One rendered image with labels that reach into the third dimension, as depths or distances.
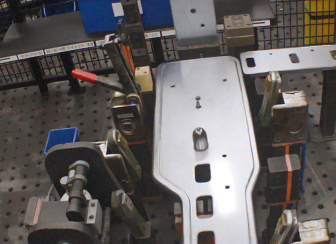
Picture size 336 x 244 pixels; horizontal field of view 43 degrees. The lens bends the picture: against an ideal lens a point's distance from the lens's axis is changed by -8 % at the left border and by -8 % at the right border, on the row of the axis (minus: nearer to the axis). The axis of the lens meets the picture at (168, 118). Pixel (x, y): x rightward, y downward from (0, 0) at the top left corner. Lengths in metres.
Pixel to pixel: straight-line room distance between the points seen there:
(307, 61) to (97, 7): 0.62
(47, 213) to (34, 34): 0.88
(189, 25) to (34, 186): 0.68
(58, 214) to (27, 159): 0.83
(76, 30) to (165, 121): 0.52
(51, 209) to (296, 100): 0.57
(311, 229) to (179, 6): 0.71
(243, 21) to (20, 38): 0.73
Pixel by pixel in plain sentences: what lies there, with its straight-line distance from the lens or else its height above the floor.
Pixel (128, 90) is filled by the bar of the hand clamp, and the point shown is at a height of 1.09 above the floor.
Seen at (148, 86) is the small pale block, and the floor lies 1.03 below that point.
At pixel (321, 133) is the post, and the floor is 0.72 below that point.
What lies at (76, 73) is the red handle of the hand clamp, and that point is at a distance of 1.02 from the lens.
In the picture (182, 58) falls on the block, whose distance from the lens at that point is 1.28.
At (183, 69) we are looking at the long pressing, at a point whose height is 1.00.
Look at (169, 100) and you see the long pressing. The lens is 1.10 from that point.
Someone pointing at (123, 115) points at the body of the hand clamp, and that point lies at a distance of 1.05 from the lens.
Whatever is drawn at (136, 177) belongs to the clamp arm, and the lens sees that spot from 0.95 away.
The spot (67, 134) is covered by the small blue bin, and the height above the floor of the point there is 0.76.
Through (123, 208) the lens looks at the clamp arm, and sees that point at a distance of 0.79.
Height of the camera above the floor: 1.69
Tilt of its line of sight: 41 degrees down
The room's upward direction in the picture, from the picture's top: 12 degrees counter-clockwise
